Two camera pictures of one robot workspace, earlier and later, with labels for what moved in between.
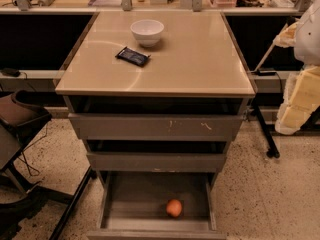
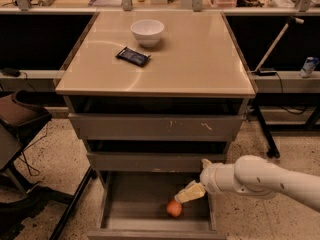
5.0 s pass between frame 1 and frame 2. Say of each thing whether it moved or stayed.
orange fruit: stayed
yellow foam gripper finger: moved
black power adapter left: stayed
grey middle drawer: stayed
